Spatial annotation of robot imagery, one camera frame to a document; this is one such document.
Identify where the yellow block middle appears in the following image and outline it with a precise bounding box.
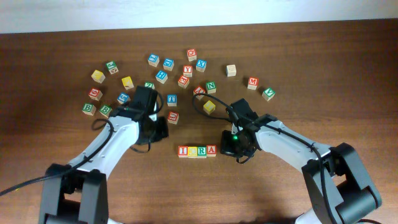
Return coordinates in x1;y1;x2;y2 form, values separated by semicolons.
121;76;134;90

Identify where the blue T block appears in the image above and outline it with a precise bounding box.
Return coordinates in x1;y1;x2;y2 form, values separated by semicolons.
167;95;177;107

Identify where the green R block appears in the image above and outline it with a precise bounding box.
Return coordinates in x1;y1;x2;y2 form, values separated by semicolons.
197;146;207;158

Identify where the yellow block left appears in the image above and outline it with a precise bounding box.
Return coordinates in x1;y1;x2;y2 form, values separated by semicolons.
91;70;106;83

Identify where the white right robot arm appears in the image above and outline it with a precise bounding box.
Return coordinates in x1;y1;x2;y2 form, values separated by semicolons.
220;99;382;224

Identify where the plain wooden block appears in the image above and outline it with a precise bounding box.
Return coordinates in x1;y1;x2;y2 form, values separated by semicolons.
226;65;237;77

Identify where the green J block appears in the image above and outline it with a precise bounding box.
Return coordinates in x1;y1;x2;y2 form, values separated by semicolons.
106;61;119;74

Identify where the green Z block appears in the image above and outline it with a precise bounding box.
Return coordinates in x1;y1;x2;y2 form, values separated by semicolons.
144;82;155;90

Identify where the yellow C block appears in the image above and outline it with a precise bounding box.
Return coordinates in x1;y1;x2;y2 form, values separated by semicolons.
187;146;198;158

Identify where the red C block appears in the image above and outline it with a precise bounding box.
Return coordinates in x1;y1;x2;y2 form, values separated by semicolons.
187;49;197;62

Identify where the blue X block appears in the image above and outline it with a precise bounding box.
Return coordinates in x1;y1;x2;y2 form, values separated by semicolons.
196;59;207;72

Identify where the blue 5 block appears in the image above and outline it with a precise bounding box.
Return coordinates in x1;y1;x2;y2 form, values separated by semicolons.
117;93;131;105

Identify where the red M block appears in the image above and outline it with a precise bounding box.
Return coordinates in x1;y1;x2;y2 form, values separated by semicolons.
248;77;259;90

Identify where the red A block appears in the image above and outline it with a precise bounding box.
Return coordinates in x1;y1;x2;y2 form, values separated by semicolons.
206;145;217;157

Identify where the red I block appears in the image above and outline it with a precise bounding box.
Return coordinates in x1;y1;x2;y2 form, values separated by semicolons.
178;146;188;157

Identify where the red block far left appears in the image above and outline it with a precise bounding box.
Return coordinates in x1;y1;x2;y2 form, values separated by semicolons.
88;88;103;101

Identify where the blue H block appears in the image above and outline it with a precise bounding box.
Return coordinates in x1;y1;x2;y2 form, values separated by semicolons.
155;70;168;84

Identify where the red E block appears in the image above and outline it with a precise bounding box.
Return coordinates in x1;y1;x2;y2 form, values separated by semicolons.
177;75;190;89

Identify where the green b block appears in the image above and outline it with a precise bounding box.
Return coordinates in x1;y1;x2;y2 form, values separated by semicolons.
81;103;96;116
99;105;112;118

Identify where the green V block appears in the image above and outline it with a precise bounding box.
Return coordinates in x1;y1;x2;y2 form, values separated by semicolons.
262;88;275;101

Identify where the red Y upright block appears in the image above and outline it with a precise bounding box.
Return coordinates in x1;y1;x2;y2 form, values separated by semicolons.
183;65;193;77

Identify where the red U block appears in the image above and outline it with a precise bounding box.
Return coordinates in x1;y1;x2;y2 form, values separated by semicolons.
167;111;179;124

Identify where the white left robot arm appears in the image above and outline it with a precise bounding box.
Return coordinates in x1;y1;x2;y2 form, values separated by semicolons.
39;86;169;224

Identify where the red Y tilted block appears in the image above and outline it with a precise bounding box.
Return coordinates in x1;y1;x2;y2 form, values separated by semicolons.
193;86;206;100

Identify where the green N block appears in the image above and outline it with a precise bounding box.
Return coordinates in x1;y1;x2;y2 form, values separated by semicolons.
206;82;216;94

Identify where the yellow 8 block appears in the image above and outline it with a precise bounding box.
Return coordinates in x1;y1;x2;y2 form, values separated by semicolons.
203;100;216;114

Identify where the blue D block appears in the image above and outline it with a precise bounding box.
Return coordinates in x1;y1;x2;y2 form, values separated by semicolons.
163;58;174;71

